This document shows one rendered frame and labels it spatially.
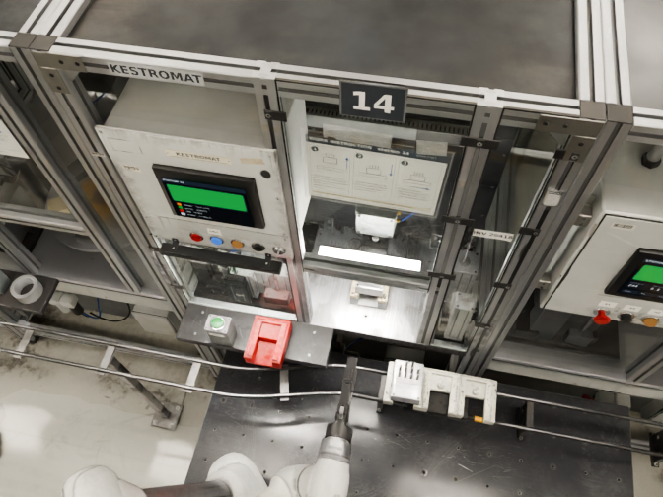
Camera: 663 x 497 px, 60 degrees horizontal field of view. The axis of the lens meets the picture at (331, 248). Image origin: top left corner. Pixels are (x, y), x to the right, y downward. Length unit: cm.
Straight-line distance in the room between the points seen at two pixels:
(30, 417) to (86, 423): 29
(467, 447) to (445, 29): 145
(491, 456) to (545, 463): 18
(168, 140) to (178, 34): 23
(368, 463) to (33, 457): 170
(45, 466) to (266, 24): 242
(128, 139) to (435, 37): 70
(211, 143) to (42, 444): 218
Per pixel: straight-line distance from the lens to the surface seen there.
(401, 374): 195
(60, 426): 317
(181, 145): 133
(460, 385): 201
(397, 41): 121
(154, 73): 121
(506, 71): 118
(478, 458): 218
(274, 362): 194
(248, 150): 127
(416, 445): 215
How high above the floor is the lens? 277
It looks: 59 degrees down
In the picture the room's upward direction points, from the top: 3 degrees counter-clockwise
